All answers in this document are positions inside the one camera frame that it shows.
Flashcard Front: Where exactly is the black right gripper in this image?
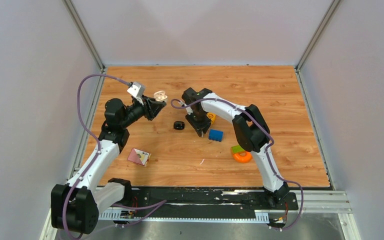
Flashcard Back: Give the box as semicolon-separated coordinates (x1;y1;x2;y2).
186;109;212;136

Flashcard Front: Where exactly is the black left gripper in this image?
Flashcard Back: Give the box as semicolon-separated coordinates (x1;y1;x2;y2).
120;95;166;129

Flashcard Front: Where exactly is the white earbud charging case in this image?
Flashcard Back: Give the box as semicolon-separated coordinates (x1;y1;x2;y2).
153;90;168;103

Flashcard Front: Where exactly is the glossy black earbud charging case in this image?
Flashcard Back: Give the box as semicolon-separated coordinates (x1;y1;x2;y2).
173;121;185;130

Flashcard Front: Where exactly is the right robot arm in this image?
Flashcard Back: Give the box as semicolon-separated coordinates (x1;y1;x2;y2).
181;87;290;209

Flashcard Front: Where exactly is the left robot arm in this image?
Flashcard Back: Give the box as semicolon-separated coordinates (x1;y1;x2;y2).
50;95;167;234

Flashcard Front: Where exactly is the blue toy building block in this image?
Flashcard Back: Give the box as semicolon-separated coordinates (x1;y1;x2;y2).
208;129;224;142

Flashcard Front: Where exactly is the yellow toy sign block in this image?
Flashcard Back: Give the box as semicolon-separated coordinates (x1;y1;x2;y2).
207;112;216;125

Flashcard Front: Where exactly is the green toy building plate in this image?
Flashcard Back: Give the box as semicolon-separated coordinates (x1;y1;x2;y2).
230;145;245;155

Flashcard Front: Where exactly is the pink patterned card box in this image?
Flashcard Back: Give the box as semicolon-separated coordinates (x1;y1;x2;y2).
127;148;151;167

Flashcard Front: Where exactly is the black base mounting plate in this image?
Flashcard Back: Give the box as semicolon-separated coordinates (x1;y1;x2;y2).
120;186;299;220

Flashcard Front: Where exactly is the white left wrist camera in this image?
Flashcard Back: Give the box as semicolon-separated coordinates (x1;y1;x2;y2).
127;81;146;105

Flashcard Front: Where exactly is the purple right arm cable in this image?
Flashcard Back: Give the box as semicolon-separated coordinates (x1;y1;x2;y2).
170;97;305;232

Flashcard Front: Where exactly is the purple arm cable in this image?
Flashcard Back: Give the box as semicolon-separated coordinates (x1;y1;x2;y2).
62;73;168;240
170;97;305;232

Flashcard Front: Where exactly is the orange toy ring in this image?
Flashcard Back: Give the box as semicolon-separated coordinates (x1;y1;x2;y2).
232;151;253;164

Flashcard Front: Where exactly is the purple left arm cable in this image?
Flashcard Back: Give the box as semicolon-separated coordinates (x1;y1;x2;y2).
62;73;168;240

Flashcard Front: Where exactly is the white slotted cable duct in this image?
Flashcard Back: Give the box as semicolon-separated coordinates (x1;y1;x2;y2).
61;209;270;224

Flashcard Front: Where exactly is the aluminium frame rail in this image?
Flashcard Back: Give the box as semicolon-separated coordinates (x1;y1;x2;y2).
50;186;353;215

